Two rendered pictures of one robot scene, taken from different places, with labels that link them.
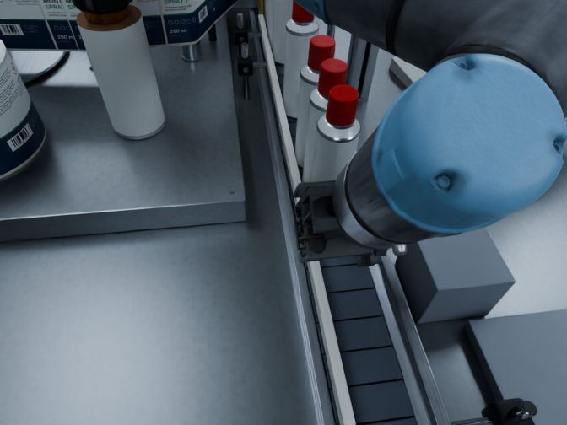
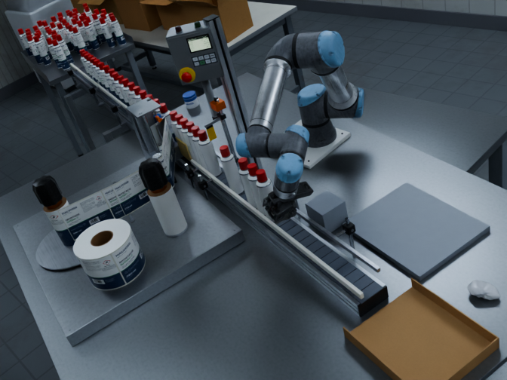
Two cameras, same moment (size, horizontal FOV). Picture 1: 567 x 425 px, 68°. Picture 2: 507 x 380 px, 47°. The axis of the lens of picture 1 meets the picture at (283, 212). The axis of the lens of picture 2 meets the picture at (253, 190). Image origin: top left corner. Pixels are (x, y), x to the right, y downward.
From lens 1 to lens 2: 1.45 m
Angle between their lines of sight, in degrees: 18
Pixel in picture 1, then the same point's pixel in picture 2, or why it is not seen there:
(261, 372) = (283, 274)
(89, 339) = (218, 298)
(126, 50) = (171, 197)
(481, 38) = (284, 150)
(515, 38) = (288, 148)
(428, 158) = (284, 171)
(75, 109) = (142, 238)
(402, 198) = (284, 179)
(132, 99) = (176, 216)
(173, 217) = (217, 251)
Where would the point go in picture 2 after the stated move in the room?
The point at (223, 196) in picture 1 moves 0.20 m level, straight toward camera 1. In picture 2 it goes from (232, 233) to (265, 258)
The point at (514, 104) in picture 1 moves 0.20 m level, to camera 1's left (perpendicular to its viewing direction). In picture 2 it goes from (291, 158) to (227, 187)
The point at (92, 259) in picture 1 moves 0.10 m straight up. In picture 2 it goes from (197, 280) to (188, 259)
